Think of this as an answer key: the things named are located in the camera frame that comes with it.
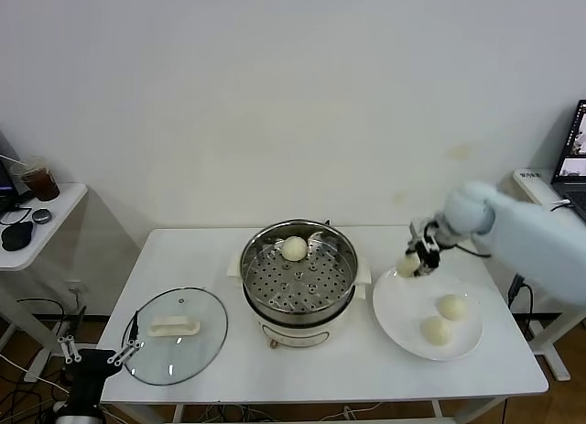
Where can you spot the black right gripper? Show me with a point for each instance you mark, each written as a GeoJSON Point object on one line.
{"type": "Point", "coordinates": [426, 238]}

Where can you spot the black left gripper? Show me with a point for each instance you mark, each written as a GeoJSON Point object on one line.
{"type": "Point", "coordinates": [89, 364]}

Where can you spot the white steamed baozi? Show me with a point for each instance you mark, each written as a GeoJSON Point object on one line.
{"type": "Point", "coordinates": [437, 331]}
{"type": "Point", "coordinates": [293, 249]}
{"type": "Point", "coordinates": [405, 267]}
{"type": "Point", "coordinates": [452, 306]}

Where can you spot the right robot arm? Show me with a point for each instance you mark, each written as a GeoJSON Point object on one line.
{"type": "Point", "coordinates": [526, 241]}

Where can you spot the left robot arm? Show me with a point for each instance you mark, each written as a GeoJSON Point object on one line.
{"type": "Point", "coordinates": [80, 415]}

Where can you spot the perforated steel steamer basket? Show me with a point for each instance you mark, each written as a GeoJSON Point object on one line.
{"type": "Point", "coordinates": [300, 282]}

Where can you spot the white round plate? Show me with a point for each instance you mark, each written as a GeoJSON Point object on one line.
{"type": "Point", "coordinates": [412, 323]}

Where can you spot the black computer mouse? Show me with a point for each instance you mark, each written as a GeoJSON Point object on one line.
{"type": "Point", "coordinates": [17, 236]}

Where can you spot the grey round puck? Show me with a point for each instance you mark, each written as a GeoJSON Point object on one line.
{"type": "Point", "coordinates": [42, 215]}

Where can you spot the white electric cooker base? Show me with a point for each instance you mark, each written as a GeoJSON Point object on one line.
{"type": "Point", "coordinates": [297, 334]}

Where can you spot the plastic cup of iced coffee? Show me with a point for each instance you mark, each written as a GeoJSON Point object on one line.
{"type": "Point", "coordinates": [40, 183]}

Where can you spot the open black laptop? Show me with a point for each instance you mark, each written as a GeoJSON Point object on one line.
{"type": "Point", "coordinates": [572, 167]}

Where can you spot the dark monitor with blue strip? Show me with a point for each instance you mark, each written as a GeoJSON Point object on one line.
{"type": "Point", "coordinates": [4, 177]}

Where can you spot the white drinking straw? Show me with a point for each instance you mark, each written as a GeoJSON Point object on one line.
{"type": "Point", "coordinates": [10, 159]}

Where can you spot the white wall socket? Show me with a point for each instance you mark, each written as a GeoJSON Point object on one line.
{"type": "Point", "coordinates": [74, 287]}

